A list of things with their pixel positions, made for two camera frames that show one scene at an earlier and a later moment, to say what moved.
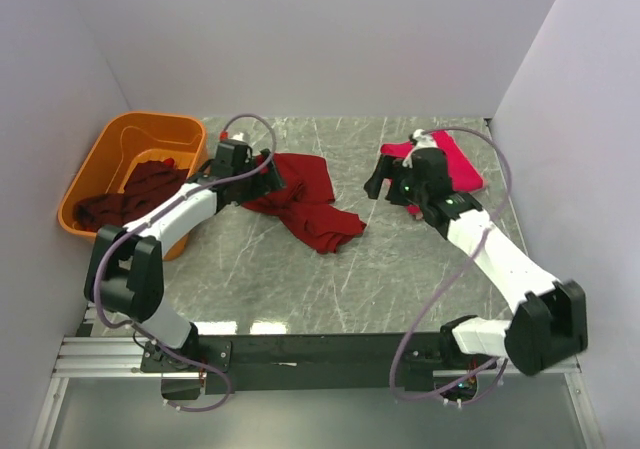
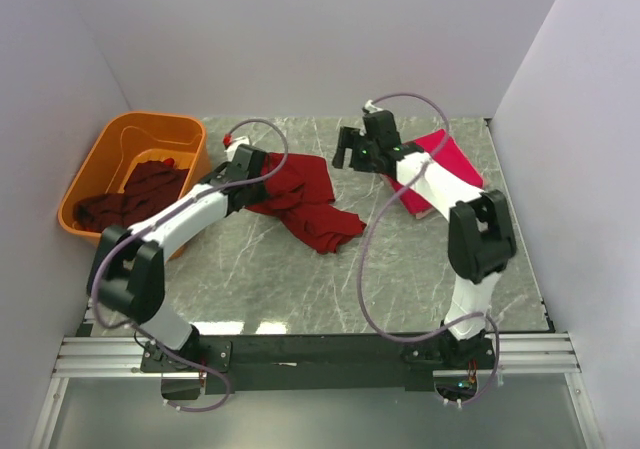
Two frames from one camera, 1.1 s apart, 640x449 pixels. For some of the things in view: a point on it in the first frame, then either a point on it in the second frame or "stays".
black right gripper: x=383 y=170 to x=347 y=140
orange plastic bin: x=128 y=139 stays
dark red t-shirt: x=306 y=203 stays
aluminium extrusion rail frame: x=81 y=357 stays
